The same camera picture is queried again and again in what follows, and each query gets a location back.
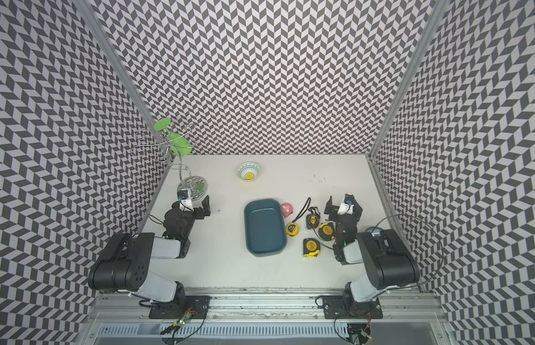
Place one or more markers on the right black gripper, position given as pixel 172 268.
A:
pixel 332 209

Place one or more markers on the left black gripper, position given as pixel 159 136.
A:
pixel 198 210

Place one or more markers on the yellow black tape measure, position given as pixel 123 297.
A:
pixel 311 247
pixel 326 231

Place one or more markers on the small black tape measure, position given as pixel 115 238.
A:
pixel 313 218

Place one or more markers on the yellow square tape measure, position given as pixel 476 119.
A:
pixel 292 228

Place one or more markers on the pink tape measure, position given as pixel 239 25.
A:
pixel 287 209

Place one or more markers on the teal plastic storage box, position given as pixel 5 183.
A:
pixel 264 227

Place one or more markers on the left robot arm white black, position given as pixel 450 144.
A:
pixel 123 265

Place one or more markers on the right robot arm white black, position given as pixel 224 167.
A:
pixel 386 260

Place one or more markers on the blue patterned plate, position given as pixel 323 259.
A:
pixel 374 231

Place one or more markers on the yellow patterned bowl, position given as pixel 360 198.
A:
pixel 248 171

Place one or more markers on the lower green plastic cup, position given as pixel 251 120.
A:
pixel 179 145

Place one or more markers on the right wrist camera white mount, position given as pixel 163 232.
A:
pixel 348 205

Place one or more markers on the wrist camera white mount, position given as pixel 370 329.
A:
pixel 348 205
pixel 185 200

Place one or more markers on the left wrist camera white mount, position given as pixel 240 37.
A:
pixel 185 200

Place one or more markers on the metal wire cup stand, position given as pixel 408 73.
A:
pixel 157 145

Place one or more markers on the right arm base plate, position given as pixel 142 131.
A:
pixel 339 307

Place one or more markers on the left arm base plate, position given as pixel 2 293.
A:
pixel 198 307

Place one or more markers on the aluminium front rail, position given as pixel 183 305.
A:
pixel 262 305

